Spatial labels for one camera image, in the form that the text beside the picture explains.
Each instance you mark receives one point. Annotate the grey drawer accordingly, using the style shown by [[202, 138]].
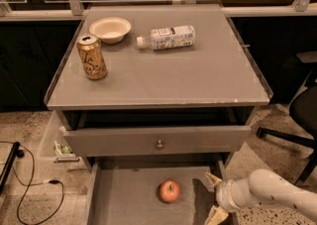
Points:
[[128, 193], [156, 140]]

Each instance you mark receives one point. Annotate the gold beverage can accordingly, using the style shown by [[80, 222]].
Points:
[[90, 53]]

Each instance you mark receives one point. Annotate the grey top drawer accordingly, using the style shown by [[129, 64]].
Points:
[[156, 140]]

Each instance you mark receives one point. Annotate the black office chair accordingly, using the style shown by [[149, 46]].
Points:
[[286, 134]]

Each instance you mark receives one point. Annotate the black floor stand bar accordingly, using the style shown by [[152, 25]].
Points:
[[7, 166]]

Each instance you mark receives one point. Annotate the clear plastic water bottle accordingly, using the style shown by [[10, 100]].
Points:
[[168, 38]]

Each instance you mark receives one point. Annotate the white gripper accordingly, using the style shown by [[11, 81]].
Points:
[[224, 194]]

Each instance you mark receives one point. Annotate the white paper bowl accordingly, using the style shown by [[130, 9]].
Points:
[[110, 30]]

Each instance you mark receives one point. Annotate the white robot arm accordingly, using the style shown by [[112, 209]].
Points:
[[263, 189]]

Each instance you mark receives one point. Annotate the grey middle drawer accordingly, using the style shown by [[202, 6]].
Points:
[[128, 193]]

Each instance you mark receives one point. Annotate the grey drawer cabinet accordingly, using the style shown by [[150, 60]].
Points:
[[214, 83]]

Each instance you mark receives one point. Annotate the clear plastic storage bin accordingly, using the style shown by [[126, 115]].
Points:
[[53, 147]]

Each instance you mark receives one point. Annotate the red apple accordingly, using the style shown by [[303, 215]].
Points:
[[169, 191]]

